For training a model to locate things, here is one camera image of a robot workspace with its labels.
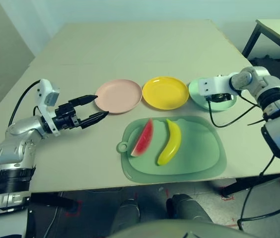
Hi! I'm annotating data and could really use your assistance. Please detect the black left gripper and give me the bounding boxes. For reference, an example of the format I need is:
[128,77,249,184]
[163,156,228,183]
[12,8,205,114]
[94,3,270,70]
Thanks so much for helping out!
[52,94,109,131]

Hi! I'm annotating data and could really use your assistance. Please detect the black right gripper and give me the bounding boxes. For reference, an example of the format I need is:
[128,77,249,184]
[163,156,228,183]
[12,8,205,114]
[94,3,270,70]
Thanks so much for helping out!
[207,92,234,103]

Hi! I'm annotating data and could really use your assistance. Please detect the watermelon slice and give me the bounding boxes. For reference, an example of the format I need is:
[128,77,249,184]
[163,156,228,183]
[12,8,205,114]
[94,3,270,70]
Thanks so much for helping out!
[130,118,154,158]

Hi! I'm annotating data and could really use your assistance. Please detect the yellow banana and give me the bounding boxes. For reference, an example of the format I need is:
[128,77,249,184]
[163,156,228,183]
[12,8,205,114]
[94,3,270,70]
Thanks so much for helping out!
[156,119,182,166]

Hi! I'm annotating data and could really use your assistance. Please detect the mint green plate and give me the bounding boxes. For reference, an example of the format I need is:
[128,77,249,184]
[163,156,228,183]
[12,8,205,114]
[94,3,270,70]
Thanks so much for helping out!
[188,78,237,112]

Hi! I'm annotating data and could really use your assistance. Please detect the pink plate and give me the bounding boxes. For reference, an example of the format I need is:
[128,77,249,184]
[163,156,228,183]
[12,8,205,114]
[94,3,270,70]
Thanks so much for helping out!
[94,79,142,115]

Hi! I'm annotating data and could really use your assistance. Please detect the yellow plate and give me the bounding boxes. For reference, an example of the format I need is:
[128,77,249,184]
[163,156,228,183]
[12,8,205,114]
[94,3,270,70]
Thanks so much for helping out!
[142,76,189,111]

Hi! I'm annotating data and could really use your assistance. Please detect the green silicone mat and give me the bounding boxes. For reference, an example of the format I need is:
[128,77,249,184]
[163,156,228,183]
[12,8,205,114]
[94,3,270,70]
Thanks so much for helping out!
[116,115,227,184]

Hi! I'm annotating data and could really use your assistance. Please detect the black table leg bar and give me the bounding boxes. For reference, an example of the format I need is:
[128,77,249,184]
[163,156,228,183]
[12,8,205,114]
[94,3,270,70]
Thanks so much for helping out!
[220,173,280,199]
[29,191,79,213]

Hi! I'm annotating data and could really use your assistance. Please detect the grey robot left leg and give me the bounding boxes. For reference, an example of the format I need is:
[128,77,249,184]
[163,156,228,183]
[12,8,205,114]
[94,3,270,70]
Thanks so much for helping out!
[111,198,140,235]

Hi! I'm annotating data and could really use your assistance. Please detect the grey robot leg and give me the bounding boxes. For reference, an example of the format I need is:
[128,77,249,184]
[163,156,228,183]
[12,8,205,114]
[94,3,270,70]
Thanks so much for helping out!
[166,193,214,224]
[111,198,140,235]

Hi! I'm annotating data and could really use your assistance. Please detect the grey robot right leg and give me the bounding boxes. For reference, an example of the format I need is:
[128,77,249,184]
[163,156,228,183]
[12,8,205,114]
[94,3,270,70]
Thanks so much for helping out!
[166,193,214,224]

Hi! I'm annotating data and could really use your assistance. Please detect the grey robot torso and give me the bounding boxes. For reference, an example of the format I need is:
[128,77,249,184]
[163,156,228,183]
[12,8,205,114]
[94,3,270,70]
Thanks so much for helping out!
[106,219,247,238]

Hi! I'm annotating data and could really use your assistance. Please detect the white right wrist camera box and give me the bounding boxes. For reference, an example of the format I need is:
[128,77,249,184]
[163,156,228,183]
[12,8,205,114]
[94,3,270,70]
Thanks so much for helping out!
[198,76,232,96]

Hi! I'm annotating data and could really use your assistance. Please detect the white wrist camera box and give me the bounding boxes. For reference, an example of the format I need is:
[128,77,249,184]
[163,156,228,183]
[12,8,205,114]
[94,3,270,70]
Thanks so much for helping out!
[36,78,62,136]
[198,76,232,96]

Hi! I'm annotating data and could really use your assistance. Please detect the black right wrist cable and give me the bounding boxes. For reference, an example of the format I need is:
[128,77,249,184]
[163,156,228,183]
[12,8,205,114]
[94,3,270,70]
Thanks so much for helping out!
[206,90,264,128]

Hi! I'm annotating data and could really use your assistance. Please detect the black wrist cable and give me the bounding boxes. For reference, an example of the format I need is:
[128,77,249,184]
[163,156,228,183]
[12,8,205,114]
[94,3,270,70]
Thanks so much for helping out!
[7,79,41,127]
[206,90,264,128]

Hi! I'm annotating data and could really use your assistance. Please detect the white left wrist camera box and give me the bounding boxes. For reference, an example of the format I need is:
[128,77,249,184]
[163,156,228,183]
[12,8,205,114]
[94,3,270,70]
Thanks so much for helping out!
[36,78,62,136]

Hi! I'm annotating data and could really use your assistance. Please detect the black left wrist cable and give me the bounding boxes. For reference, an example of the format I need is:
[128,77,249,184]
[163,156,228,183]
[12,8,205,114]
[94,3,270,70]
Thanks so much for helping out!
[7,79,41,127]

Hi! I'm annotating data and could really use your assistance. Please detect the black hanging body cable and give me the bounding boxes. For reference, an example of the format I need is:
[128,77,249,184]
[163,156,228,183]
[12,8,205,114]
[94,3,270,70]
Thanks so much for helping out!
[236,155,280,230]

